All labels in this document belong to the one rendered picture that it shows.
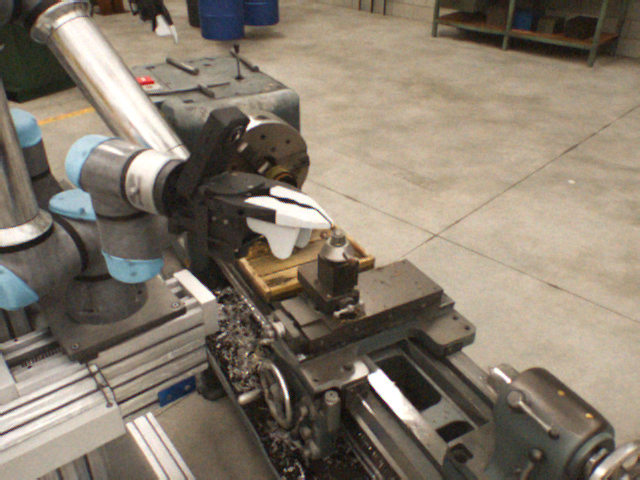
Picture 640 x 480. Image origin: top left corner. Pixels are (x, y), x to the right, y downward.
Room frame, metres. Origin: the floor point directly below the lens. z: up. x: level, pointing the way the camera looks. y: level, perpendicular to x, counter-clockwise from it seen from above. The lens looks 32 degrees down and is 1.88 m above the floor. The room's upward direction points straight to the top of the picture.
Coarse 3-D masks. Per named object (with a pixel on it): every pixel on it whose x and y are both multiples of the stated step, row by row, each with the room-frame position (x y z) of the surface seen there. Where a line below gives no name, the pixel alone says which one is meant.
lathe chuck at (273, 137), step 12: (252, 120) 1.74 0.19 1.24; (264, 120) 1.73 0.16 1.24; (276, 120) 1.75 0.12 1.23; (252, 132) 1.69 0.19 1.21; (264, 132) 1.71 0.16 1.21; (276, 132) 1.73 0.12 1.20; (288, 132) 1.75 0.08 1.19; (252, 144) 1.69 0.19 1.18; (264, 144) 1.71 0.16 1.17; (276, 144) 1.73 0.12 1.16; (288, 144) 1.75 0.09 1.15; (300, 144) 1.77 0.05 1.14; (240, 156) 1.67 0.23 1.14; (264, 156) 1.71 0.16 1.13; (276, 156) 1.73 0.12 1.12; (228, 168) 1.65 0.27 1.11; (240, 168) 1.67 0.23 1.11; (252, 168) 1.69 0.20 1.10; (300, 180) 1.77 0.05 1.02
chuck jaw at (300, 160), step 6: (306, 150) 1.78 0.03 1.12; (288, 156) 1.75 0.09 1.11; (294, 156) 1.74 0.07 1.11; (300, 156) 1.74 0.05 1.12; (306, 156) 1.74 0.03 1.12; (276, 162) 1.72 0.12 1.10; (282, 162) 1.71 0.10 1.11; (288, 162) 1.71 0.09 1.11; (294, 162) 1.70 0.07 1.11; (300, 162) 1.73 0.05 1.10; (306, 162) 1.74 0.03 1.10; (288, 168) 1.67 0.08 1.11; (294, 168) 1.69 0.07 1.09; (300, 168) 1.70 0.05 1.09; (294, 174) 1.67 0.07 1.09
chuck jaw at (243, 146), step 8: (240, 144) 1.67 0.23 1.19; (248, 144) 1.64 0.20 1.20; (240, 152) 1.63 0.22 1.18; (248, 152) 1.65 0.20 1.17; (256, 152) 1.66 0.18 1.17; (248, 160) 1.64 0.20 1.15; (256, 160) 1.63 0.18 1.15; (264, 160) 1.65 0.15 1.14; (256, 168) 1.63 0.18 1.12; (264, 168) 1.63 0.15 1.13
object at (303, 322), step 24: (408, 264) 1.34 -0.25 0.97; (360, 288) 1.23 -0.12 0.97; (384, 288) 1.23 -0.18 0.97; (408, 288) 1.23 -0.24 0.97; (432, 288) 1.23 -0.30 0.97; (288, 312) 1.14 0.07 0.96; (312, 312) 1.13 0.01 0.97; (360, 312) 1.13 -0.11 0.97; (384, 312) 1.14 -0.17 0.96; (408, 312) 1.18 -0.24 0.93; (288, 336) 1.07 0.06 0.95; (312, 336) 1.06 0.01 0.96; (336, 336) 1.08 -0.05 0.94
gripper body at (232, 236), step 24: (168, 168) 0.62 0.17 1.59; (168, 192) 0.61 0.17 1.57; (216, 192) 0.56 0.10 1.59; (240, 192) 0.56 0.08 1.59; (264, 192) 0.59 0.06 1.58; (168, 216) 0.60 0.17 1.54; (192, 216) 0.60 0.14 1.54; (216, 216) 0.56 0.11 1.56; (216, 240) 0.55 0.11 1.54; (240, 240) 0.55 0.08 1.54; (264, 240) 0.60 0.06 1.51
